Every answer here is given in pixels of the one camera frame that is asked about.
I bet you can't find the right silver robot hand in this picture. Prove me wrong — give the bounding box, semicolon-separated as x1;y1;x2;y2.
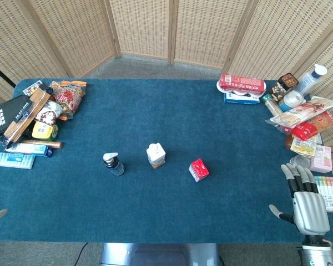
269;163;331;237

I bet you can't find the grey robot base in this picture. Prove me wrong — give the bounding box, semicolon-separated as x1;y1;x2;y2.
99;243;220;266

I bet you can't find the pink box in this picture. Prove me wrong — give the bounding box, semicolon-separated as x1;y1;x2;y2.
307;144;333;174

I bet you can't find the clear tube with green cap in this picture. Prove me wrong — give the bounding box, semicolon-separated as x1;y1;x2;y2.
261;94;284;116

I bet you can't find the small red box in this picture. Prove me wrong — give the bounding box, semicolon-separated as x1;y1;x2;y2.
188;158;210;183

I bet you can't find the dark brown snack package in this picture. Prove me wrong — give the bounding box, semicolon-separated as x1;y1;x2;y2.
268;72;299;102

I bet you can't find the red snack pack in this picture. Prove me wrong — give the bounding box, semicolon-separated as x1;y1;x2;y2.
220;73;266;93

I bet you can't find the blue white toothpaste box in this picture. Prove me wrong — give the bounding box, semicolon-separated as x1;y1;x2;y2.
5;142;54;158

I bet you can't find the light blue flat pack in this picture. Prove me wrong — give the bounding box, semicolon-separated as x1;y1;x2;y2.
0;152;36;170

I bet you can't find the pastel highlighter pen pack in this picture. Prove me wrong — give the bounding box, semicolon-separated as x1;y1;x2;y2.
314;175;333;214

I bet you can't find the clear plastic container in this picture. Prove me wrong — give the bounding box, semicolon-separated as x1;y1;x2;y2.
289;154;312;170

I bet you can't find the brown small bottle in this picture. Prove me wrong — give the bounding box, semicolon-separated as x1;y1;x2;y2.
284;134;295;151

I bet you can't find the red small packet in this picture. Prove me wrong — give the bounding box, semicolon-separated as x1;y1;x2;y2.
290;122;319;140

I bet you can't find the orange red snack bag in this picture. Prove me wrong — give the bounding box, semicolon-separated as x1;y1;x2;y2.
307;111;333;133

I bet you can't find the biscuit stick snack bag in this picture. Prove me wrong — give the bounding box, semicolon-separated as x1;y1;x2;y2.
265;96;333;129

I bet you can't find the blue white round jar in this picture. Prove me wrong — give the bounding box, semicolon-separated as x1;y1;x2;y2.
278;90;305;112

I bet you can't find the clear water bottle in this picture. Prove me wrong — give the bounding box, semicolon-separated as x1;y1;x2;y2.
292;63;329;97

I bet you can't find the white yogurt cup pack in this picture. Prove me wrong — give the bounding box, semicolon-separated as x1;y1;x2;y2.
216;81;268;98

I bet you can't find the white orange drink carton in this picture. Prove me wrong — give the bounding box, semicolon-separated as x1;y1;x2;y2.
146;142;167;170

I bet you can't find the blue table cloth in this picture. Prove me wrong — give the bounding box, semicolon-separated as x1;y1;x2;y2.
0;78;333;244

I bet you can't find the dark pump dispenser bottle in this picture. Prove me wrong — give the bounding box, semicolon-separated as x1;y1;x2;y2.
103;152;125;177

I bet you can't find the colourful patterned snack bag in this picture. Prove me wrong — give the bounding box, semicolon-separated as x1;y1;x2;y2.
49;80;87;116

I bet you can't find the brown wooden stick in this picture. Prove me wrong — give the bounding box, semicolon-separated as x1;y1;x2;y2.
18;139;64;150

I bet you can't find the yellow green can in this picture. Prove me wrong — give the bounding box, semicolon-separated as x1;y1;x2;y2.
31;121;58;142

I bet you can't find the brown white beaded pouch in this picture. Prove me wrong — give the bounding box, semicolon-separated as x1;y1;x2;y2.
34;100;64;129

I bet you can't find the picture card pack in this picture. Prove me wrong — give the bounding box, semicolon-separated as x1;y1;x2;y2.
22;80;43;97

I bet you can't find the black zip pouch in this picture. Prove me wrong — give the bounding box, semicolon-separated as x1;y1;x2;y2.
0;95;34;136

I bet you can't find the black stand pole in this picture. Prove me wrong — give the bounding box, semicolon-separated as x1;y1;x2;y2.
0;60;17;86

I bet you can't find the black floor cable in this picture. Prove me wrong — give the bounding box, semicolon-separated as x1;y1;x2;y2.
73;242;89;266

